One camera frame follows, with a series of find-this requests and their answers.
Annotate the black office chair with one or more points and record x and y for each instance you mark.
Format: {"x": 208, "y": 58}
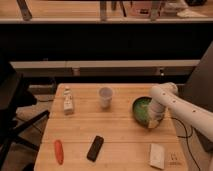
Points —
{"x": 14, "y": 94}

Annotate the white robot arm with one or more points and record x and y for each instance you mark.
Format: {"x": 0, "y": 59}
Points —
{"x": 166, "y": 96}

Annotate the green ceramic bowl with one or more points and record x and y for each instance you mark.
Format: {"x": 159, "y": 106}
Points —
{"x": 141, "y": 115}

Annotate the orange carrot toy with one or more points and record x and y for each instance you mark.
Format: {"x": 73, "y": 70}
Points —
{"x": 59, "y": 154}

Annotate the black rectangular remote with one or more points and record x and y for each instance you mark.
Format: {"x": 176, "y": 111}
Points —
{"x": 95, "y": 148}

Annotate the white rectangular box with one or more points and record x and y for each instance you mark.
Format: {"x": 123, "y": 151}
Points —
{"x": 157, "y": 156}

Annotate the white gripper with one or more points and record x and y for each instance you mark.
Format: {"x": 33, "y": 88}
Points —
{"x": 156, "y": 113}

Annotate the white paper cup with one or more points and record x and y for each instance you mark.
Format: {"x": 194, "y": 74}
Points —
{"x": 105, "y": 97}

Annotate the dark panel at right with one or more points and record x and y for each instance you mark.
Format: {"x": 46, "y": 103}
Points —
{"x": 199, "y": 91}

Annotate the small white bottle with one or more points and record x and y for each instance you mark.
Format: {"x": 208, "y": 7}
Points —
{"x": 68, "y": 101}

